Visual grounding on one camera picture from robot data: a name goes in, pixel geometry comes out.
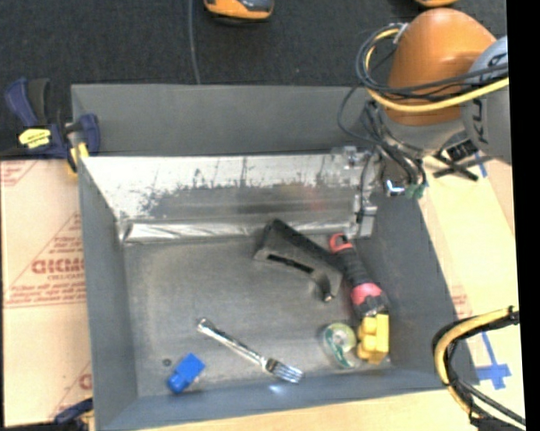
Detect grey metal bin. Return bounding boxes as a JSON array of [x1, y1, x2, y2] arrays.
[[70, 66, 479, 431]]

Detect red and black handled tool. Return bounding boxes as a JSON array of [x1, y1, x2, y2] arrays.
[[327, 230, 393, 321]]

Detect silver metal fork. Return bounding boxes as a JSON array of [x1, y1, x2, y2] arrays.
[[195, 313, 306, 389]]

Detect yellow toy block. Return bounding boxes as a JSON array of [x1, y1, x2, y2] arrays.
[[354, 312, 393, 367]]

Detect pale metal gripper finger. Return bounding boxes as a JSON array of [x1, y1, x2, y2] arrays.
[[352, 203, 381, 240], [328, 144, 374, 177]]

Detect blue toy block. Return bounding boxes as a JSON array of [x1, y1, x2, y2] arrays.
[[164, 352, 209, 396]]

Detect black plastic handle tool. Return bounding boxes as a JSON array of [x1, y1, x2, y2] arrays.
[[251, 215, 347, 307]]

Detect black cylinder on white bracket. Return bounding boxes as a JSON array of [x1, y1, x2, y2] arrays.
[[445, 140, 474, 162]]

